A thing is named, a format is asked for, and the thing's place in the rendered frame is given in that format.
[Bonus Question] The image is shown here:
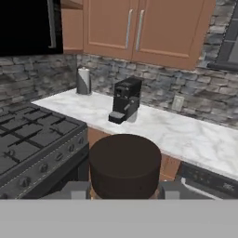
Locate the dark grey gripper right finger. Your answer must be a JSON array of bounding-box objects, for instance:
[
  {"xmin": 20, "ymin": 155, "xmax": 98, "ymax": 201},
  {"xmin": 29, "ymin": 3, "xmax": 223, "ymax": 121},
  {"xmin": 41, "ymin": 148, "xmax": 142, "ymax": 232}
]
[{"xmin": 158, "ymin": 181, "xmax": 208, "ymax": 201}]

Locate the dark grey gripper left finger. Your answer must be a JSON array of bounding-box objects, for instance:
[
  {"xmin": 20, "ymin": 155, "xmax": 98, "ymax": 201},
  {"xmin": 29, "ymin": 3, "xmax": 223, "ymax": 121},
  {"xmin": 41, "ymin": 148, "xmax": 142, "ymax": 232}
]
[{"xmin": 41, "ymin": 181, "xmax": 92, "ymax": 201}]

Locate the dark brown round condiment jar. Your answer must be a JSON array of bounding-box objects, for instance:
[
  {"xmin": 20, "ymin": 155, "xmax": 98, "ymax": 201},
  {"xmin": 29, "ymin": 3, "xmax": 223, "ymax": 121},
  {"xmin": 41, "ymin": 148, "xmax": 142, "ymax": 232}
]
[{"xmin": 88, "ymin": 133, "xmax": 163, "ymax": 201}]

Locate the black gas stove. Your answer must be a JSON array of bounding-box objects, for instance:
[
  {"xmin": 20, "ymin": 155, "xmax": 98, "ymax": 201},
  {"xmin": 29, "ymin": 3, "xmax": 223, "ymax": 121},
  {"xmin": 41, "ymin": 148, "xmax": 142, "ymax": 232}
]
[{"xmin": 0, "ymin": 101, "xmax": 91, "ymax": 201}]

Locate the wooden cabinet door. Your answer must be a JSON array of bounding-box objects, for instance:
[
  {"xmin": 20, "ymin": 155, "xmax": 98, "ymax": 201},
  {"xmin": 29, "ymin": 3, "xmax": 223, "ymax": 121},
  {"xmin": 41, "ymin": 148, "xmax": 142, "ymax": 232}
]
[
  {"xmin": 82, "ymin": 0, "xmax": 140, "ymax": 61},
  {"xmin": 131, "ymin": 0, "xmax": 217, "ymax": 72}
]

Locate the narrow wooden cabinet panel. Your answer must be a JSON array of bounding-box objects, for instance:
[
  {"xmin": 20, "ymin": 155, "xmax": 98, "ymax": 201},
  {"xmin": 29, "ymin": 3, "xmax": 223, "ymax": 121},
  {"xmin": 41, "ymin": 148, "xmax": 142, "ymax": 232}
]
[{"xmin": 60, "ymin": 0, "xmax": 85, "ymax": 56}]

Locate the black dishwasher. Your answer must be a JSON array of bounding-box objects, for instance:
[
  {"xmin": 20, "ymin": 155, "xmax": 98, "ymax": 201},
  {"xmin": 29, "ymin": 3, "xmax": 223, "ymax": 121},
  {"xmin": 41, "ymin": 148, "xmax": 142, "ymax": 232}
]
[{"xmin": 174, "ymin": 161, "xmax": 238, "ymax": 201}]

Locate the black coffee machine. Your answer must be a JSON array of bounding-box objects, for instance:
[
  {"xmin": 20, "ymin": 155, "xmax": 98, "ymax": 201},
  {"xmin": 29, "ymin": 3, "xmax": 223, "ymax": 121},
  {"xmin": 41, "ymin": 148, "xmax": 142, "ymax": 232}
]
[{"xmin": 108, "ymin": 76, "xmax": 144, "ymax": 126}]

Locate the white paper towel roll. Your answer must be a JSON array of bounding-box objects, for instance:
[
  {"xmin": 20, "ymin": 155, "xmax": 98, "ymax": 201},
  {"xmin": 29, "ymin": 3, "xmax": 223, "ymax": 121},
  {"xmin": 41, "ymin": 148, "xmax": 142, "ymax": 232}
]
[{"xmin": 75, "ymin": 66, "xmax": 93, "ymax": 96}]

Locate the dark framed window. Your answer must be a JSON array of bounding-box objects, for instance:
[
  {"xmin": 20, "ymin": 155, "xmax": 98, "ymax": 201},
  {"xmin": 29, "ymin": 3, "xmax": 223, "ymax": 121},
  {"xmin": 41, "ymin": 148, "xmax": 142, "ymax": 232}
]
[{"xmin": 206, "ymin": 0, "xmax": 238, "ymax": 73}]

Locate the black microwave oven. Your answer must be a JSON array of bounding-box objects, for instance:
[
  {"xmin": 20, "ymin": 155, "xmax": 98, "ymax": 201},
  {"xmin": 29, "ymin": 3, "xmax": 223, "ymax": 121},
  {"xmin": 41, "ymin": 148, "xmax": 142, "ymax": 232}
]
[{"xmin": 0, "ymin": 0, "xmax": 65, "ymax": 58}]

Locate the white wall outlet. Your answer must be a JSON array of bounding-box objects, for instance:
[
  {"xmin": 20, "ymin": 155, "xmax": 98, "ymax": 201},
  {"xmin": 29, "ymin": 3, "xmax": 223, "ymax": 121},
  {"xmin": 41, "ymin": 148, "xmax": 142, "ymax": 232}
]
[{"xmin": 171, "ymin": 94, "xmax": 186, "ymax": 112}]

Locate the silver cabinet door handle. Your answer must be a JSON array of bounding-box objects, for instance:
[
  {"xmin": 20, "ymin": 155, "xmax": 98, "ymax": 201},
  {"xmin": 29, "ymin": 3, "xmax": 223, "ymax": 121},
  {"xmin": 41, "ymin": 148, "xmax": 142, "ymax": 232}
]
[
  {"xmin": 125, "ymin": 8, "xmax": 135, "ymax": 50},
  {"xmin": 135, "ymin": 9, "xmax": 146, "ymax": 53}
]

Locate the silver microwave handle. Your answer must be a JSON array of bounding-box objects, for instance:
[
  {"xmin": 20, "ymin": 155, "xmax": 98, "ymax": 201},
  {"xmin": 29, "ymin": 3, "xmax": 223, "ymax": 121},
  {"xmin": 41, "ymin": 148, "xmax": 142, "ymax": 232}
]
[{"xmin": 46, "ymin": 0, "xmax": 58, "ymax": 49}]

